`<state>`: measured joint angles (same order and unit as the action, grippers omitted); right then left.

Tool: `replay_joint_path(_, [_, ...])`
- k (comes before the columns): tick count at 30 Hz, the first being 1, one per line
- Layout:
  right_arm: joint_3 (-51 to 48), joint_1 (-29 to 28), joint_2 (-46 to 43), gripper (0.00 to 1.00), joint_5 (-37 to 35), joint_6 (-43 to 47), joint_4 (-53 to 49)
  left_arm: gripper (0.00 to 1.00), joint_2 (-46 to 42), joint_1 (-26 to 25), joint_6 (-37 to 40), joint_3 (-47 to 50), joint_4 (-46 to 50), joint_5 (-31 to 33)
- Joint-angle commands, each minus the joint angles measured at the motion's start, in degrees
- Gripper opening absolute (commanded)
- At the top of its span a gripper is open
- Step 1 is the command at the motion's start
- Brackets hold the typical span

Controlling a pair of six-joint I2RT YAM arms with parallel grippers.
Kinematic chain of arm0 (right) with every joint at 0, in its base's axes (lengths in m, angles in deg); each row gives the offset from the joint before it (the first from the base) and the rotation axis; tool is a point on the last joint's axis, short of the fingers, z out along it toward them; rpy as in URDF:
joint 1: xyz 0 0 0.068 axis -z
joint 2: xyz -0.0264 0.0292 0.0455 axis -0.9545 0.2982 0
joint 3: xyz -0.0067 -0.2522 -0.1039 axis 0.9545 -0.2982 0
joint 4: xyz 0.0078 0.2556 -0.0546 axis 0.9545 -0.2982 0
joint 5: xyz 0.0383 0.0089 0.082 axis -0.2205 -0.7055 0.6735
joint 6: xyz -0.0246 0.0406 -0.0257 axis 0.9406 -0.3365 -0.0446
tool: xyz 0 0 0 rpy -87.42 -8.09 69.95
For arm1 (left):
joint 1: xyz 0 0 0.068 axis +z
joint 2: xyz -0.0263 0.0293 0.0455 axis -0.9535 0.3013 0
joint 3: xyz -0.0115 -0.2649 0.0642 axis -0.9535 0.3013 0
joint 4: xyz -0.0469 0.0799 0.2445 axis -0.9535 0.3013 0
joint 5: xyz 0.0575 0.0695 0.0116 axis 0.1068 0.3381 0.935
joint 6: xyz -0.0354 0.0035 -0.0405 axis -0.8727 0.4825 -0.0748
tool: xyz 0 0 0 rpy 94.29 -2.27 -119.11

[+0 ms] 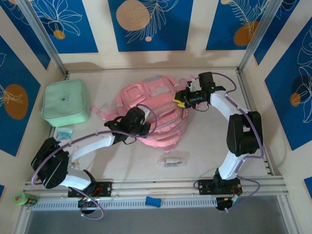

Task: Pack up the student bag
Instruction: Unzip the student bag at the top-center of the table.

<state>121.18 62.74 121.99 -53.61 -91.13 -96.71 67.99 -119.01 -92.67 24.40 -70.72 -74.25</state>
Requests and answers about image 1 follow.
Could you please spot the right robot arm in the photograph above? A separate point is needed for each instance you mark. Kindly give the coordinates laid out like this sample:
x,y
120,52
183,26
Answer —
x,y
243,136

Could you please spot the pink student backpack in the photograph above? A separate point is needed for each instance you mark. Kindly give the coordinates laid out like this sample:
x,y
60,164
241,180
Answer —
x,y
151,97

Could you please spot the light green tape roll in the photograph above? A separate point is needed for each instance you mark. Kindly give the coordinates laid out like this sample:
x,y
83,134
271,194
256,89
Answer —
x,y
19,198

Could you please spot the blue bone-shaped object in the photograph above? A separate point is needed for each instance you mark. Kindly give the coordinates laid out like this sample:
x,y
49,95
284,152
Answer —
x,y
153,201

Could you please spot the aluminium frame post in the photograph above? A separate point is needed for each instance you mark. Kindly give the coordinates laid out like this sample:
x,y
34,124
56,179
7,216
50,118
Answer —
x,y
44,36
258,31

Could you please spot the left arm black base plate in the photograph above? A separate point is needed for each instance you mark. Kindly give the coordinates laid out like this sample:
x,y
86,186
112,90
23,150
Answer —
x,y
104,189

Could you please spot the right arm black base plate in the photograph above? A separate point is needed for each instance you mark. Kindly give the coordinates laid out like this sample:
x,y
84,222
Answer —
x,y
204,187

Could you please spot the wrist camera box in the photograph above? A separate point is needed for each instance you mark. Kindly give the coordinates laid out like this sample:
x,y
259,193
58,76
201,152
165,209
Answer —
x,y
206,80
136,115

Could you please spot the blue white tissue packet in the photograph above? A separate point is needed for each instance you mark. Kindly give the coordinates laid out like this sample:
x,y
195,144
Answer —
x,y
64,132

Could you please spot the mint green lunch bag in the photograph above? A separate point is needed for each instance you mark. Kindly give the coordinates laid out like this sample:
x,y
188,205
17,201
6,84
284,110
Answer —
x,y
64,100

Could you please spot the aluminium table edge rail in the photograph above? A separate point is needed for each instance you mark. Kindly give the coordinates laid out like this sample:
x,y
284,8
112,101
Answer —
x,y
156,186

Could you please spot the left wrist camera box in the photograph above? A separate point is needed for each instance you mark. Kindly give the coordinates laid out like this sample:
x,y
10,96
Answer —
x,y
136,115

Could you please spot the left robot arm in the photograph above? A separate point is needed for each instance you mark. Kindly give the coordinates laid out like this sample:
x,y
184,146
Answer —
x,y
51,165

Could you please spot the clear plastic pencil pouch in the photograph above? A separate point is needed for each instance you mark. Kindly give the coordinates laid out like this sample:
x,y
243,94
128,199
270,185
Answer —
x,y
171,161

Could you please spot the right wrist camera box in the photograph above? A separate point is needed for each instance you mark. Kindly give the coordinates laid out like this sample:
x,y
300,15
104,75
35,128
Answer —
x,y
206,80

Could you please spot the dark green roll orange label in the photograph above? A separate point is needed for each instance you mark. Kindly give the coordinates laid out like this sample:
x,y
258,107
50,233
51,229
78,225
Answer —
x,y
33,201

